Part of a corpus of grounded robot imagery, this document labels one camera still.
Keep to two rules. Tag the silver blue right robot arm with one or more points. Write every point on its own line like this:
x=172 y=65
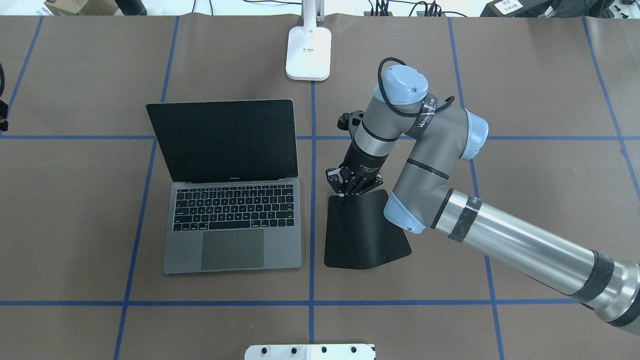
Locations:
x=444 y=134

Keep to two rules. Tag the brown cardboard box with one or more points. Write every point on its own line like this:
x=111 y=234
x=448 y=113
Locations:
x=81 y=7

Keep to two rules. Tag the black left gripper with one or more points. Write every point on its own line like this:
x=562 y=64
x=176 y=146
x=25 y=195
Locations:
x=2 y=109

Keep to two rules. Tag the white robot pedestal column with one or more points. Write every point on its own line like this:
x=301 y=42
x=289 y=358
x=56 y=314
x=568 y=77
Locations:
x=323 y=351

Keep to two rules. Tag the white desk lamp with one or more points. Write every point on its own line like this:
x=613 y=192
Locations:
x=309 y=45

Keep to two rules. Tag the black mouse pad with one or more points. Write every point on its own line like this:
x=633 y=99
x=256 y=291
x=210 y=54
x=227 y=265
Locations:
x=358 y=235

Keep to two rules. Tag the grey laptop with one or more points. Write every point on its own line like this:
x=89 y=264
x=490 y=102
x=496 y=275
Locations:
x=235 y=200

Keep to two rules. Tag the black water bottle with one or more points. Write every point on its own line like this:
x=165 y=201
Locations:
x=131 y=7

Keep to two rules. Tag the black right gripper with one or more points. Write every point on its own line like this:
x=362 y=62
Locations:
x=364 y=164

